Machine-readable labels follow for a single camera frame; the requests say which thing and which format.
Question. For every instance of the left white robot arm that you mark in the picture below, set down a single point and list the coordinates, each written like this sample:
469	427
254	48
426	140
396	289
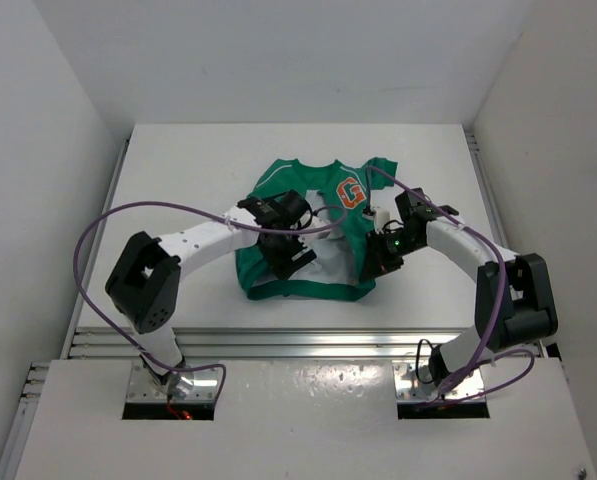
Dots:
144	283

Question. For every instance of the aluminium right side rail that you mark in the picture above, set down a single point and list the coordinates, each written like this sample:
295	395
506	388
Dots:
487	194

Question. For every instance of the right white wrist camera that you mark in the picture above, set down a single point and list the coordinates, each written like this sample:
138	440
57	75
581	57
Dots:
379	217

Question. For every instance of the aluminium left side rail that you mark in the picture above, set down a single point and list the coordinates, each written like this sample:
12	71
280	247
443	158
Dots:
42	213

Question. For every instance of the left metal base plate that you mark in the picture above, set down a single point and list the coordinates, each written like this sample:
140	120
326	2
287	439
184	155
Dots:
199	387

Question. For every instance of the metal base plate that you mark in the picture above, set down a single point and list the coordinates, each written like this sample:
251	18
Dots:
199	387
410	391

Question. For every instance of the aluminium front rail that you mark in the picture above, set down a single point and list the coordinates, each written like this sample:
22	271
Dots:
259	343

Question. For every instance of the green jacket with orange G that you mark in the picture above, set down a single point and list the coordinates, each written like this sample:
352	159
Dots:
334	273

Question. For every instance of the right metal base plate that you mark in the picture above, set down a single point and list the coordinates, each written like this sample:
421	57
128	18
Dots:
410	391

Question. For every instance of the aluminium rail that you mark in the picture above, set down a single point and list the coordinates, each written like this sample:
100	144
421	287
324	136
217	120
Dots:
487	194
259	343
42	213

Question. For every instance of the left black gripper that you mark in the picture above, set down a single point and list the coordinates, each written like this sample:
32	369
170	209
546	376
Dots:
283	264

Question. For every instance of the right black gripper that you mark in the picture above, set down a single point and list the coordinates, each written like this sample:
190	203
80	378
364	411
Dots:
377	261

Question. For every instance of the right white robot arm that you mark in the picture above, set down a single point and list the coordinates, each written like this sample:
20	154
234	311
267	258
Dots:
514	303

